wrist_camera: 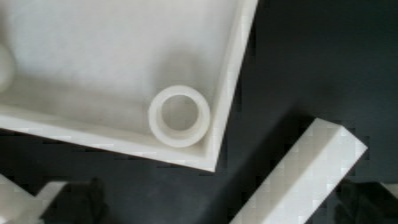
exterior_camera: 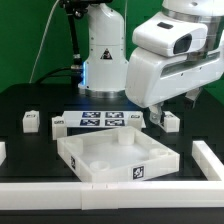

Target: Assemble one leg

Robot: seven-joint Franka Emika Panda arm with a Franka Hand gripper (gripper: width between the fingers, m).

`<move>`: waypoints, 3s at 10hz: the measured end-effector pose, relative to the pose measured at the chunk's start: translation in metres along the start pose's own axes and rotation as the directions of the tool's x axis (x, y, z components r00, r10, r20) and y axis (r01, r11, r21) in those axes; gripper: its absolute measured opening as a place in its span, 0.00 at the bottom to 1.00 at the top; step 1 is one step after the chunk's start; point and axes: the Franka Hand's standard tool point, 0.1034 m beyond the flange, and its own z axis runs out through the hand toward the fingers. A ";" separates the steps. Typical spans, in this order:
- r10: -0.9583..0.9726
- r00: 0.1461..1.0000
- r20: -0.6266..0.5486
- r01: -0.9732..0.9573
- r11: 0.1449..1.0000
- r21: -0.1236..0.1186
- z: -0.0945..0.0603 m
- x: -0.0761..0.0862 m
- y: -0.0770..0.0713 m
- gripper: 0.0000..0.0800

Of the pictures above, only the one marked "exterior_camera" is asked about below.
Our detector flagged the white fence wall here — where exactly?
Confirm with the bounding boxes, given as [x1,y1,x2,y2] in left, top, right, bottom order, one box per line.
[0,181,224,210]
[192,141,224,181]
[0,142,6,166]

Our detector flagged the white left fence wall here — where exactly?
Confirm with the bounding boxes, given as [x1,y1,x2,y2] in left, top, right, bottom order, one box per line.
[0,142,6,166]

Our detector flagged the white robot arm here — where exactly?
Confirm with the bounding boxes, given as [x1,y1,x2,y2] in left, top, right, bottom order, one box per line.
[79,0,224,124]

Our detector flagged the white sheet with tags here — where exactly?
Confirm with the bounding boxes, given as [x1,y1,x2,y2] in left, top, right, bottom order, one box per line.
[62,111,142,128]

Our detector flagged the white cable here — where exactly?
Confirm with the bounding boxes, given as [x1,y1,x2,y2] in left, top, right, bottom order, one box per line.
[29,0,62,84]

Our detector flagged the white right fence wall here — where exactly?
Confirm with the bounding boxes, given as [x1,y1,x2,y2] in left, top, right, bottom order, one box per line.
[192,141,224,181]

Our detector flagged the white front fence wall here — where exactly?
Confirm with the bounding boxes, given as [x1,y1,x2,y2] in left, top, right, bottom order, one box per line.
[0,181,224,210]

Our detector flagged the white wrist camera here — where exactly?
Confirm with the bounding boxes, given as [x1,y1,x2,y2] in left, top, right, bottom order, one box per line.
[132,12,208,57]

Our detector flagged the white square tabletop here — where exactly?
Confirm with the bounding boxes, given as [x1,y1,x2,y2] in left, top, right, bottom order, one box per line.
[57,127,180,183]

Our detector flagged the black cable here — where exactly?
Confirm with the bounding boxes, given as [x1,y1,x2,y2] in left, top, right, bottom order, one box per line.
[35,66,84,84]

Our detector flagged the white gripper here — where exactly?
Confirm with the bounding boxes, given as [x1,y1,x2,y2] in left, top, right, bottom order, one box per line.
[125,42,224,122]

